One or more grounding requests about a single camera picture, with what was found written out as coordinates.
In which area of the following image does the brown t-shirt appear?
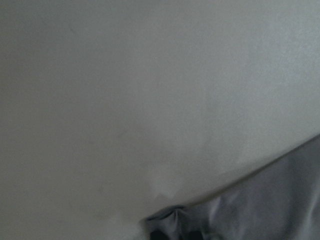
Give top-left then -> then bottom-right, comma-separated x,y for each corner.
145,136 -> 320,240

